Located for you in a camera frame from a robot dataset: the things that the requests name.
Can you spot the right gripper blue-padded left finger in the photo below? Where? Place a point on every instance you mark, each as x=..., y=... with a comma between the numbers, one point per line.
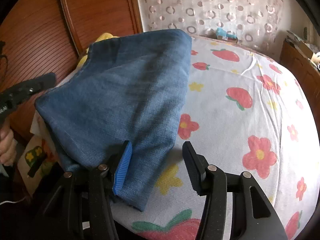
x=114, y=171

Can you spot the blue toy on box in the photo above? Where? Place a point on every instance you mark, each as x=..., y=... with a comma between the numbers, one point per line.
x=228, y=36

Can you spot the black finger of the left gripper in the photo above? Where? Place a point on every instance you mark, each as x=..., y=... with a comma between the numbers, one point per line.
x=41, y=83

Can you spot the yellow Pikachu plush toy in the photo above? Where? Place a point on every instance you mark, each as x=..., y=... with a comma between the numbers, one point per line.
x=90, y=50

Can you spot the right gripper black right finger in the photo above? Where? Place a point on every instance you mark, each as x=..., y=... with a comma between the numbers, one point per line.
x=199, y=171

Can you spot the blue denim jeans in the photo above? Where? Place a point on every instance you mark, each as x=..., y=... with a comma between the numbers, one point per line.
x=132, y=88

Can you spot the person's left hand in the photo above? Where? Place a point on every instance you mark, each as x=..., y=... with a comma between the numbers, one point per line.
x=8, y=145

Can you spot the cardboard box on cabinet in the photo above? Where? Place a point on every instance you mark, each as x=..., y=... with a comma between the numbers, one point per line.
x=305, y=49

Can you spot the wooden side cabinet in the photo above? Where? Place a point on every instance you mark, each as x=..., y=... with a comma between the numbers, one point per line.
x=306, y=74

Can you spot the sheer circle-patterned curtain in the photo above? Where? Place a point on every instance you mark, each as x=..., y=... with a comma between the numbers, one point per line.
x=255, y=22

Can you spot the wooden slatted wardrobe door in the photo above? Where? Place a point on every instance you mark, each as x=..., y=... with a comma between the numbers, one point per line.
x=43, y=36

